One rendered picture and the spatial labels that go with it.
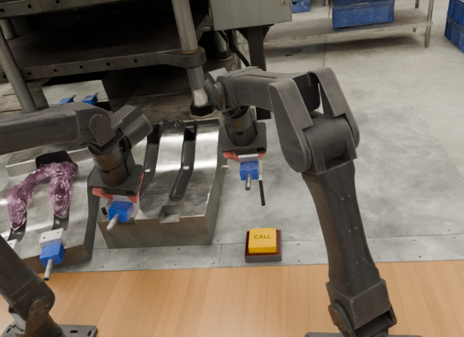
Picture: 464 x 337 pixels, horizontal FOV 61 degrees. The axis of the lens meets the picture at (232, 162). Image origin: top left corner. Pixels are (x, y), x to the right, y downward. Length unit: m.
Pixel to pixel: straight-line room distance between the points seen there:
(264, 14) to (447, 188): 0.89
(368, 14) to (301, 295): 3.94
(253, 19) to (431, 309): 1.15
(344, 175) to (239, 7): 1.11
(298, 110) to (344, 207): 0.15
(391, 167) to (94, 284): 0.81
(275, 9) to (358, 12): 3.01
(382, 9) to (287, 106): 4.07
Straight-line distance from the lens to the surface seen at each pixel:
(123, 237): 1.00
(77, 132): 0.73
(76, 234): 1.04
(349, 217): 0.58
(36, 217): 1.15
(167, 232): 0.95
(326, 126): 0.55
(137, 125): 0.80
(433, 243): 0.96
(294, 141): 0.53
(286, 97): 0.53
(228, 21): 1.59
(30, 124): 0.70
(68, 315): 0.95
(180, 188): 1.02
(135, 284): 0.94
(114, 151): 0.78
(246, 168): 0.92
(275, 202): 1.05
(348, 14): 4.54
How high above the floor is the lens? 1.45
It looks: 32 degrees down
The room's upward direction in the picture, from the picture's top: 10 degrees counter-clockwise
